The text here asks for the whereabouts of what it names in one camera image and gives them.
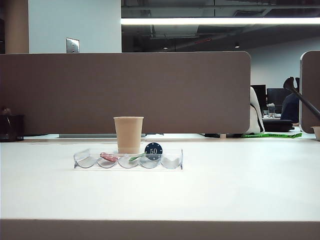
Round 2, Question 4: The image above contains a black mesh pen holder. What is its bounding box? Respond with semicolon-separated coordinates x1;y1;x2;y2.
0;114;25;142

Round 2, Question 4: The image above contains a beige paper bowl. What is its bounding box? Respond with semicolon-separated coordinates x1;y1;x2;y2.
310;125;320;141

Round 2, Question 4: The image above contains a blue 50 poker chip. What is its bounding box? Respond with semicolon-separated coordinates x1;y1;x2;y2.
144;141;164;161

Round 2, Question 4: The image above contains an aluminium partition rail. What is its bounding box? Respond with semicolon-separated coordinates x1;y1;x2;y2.
58;133;147;138

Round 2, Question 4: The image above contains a tall black monitor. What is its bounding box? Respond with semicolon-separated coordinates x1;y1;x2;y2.
250;84;267;112

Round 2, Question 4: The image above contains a brown paper cup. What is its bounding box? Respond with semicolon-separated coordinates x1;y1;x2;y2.
113;116;145;154

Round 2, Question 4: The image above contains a person in dark shirt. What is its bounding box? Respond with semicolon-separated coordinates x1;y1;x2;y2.
279;92;301;123

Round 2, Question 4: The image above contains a narrow brown desk partition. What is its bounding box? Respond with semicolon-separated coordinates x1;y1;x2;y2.
299;50;320;134

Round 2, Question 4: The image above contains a wide black monitor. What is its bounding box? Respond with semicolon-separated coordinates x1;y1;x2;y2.
266;87;293;106

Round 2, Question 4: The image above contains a long ceiling light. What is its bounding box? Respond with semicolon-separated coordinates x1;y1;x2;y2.
120;16;320;25

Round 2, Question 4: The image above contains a red 10 poker chip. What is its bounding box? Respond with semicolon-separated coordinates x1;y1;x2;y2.
99;152;118;163

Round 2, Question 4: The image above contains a wide brown desk partition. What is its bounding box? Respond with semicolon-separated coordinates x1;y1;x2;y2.
0;51;252;136

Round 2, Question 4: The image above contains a metal wall plate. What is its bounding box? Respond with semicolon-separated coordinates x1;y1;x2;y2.
65;37;80;54

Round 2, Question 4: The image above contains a clear plastic chip tray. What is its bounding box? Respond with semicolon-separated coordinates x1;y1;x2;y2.
72;147;184;171

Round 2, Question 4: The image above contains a green tape strip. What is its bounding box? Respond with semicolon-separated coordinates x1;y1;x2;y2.
241;131;303;139

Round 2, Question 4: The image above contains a black diagonal pole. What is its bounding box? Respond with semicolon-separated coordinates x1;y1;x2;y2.
284;76;320;118

